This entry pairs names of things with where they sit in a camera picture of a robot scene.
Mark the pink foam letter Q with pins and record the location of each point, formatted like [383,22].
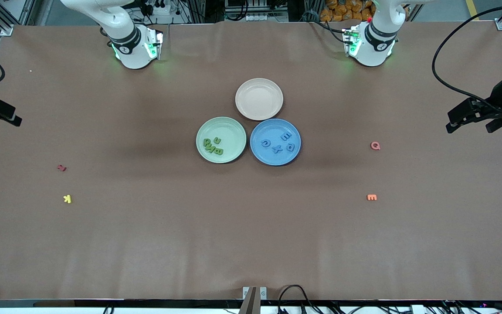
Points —
[371,146]

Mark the white power strip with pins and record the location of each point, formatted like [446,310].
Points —
[159,8]
[264,17]

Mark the blue plate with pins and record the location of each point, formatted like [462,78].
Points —
[259,155]

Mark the blue foam letter a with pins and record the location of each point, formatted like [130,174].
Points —
[295,147]

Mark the brown table cover mat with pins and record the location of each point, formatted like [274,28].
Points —
[251,226]

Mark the orange round objects pile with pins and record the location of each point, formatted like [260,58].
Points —
[342,11]

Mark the green foam letter B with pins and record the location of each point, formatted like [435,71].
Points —
[218,151]

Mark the yellow foam letter k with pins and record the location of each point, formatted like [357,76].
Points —
[69,199]

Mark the pale green plate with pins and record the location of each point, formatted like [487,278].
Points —
[231,128]

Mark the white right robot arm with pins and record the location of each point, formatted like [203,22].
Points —
[124,39]

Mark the pale pink plate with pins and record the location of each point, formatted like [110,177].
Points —
[259,99]

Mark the blue foam letter c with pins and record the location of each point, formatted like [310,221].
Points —
[262,143]

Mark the green foam letter p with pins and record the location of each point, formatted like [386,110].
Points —
[206,142]

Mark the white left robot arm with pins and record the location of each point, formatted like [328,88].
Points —
[377,43]

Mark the green foam letter N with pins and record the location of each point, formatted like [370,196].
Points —
[211,148]

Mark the black table edge rail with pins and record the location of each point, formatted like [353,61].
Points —
[146,304]

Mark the blue foam letter E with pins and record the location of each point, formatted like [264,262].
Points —
[286,136]

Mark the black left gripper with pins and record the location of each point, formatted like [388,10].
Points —
[500,97]

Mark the blue foam letter X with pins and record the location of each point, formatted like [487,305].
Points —
[277,148]

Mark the grey camera post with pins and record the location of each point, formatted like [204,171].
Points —
[249,305]

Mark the metal bracket plate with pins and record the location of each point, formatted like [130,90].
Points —
[263,293]

